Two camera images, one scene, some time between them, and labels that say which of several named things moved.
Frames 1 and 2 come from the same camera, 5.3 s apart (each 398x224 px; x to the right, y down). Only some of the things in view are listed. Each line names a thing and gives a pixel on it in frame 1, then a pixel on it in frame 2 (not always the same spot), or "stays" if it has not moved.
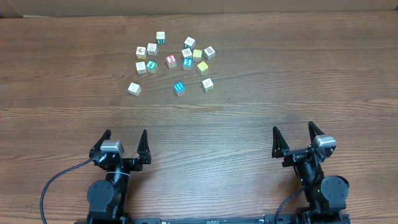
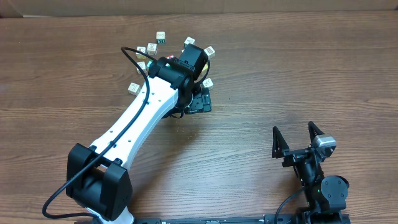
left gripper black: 123,162 → 200,103
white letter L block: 134,89 stays
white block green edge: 207,84 stays
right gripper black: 298,156 stays
